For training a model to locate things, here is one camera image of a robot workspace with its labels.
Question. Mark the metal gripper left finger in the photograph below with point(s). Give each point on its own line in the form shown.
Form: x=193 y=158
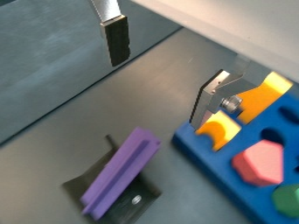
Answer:
x=114 y=26

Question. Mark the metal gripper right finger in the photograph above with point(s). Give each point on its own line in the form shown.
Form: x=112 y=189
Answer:
x=218 y=93

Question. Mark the purple star prism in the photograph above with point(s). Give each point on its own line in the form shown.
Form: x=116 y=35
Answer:
x=124 y=167

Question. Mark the yellow arch block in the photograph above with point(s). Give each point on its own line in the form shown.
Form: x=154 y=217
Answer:
x=249 y=108

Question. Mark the red pentagonal prism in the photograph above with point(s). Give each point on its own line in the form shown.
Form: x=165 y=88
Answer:
x=260 y=164

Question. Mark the blue shape sorter base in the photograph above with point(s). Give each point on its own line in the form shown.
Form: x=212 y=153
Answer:
x=276 y=125

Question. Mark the green hexagonal prism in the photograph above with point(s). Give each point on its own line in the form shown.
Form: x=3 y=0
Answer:
x=286 y=200

